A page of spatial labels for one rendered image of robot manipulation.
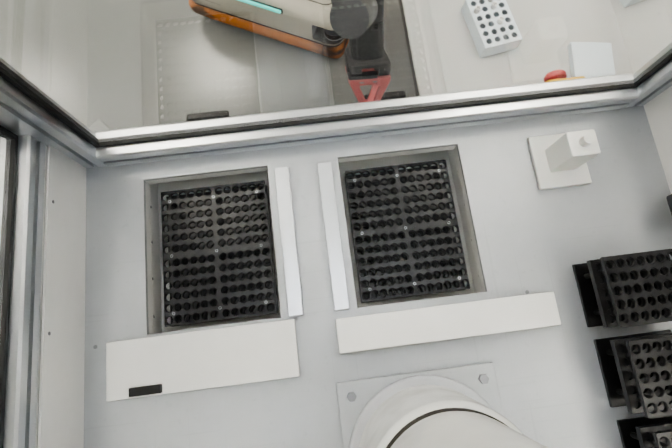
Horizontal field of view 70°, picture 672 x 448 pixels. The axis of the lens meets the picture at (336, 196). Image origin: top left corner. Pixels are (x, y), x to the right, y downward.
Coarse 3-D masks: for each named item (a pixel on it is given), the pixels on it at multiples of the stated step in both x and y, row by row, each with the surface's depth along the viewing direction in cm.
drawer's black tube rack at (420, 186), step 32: (352, 192) 82; (384, 192) 85; (416, 192) 82; (448, 192) 82; (352, 224) 81; (384, 224) 84; (416, 224) 81; (448, 224) 81; (384, 256) 79; (416, 256) 82; (448, 256) 79; (384, 288) 78; (416, 288) 78; (448, 288) 81
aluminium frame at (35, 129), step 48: (0, 96) 54; (528, 96) 76; (576, 96) 77; (624, 96) 77; (48, 144) 68; (96, 144) 73; (144, 144) 74; (192, 144) 74; (240, 144) 76; (288, 144) 78; (0, 384) 55; (0, 432) 54
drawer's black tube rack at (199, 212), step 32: (256, 192) 82; (192, 224) 83; (224, 224) 80; (256, 224) 80; (192, 256) 79; (224, 256) 82; (256, 256) 79; (192, 288) 78; (224, 288) 81; (256, 288) 78; (192, 320) 76
